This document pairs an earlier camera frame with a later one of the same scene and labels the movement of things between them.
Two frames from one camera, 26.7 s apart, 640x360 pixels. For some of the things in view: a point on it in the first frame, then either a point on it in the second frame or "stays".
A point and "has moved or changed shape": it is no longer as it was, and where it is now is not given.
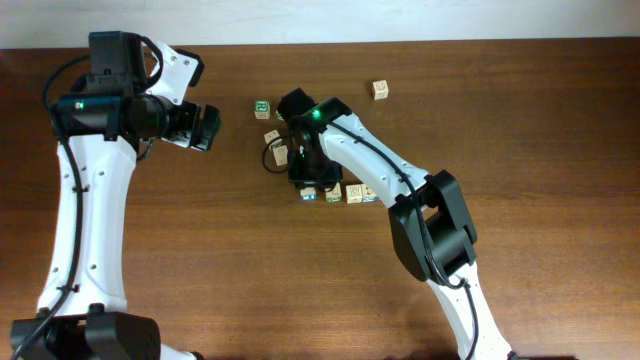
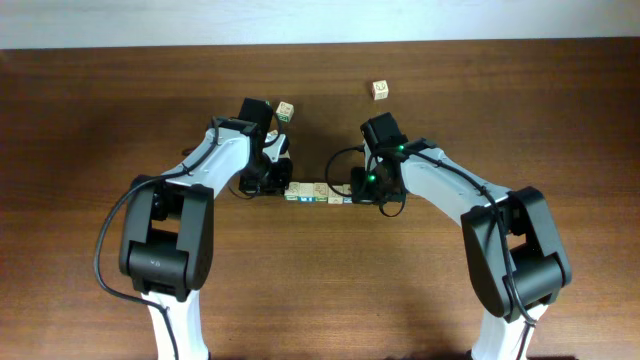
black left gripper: (186, 136) → (283, 166)
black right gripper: (298, 179) → (359, 193)
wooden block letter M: (354, 193) has moved or changed shape
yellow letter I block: (367, 194) has moved or changed shape
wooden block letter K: (381, 89) stays
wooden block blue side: (308, 194) stays
